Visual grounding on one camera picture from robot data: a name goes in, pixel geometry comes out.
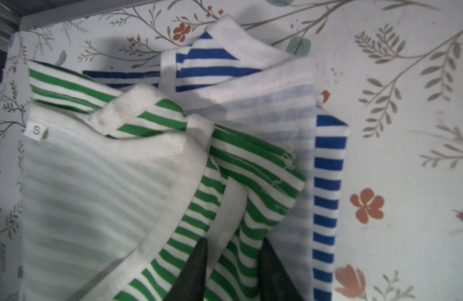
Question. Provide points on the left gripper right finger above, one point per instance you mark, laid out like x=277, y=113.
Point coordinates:
x=274, y=283

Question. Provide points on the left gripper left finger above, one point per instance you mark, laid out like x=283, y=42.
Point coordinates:
x=191, y=282

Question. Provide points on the green white striped tank top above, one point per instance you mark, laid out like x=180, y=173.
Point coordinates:
x=119, y=187

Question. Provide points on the navy white striped tank top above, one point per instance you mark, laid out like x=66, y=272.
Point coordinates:
x=235, y=80

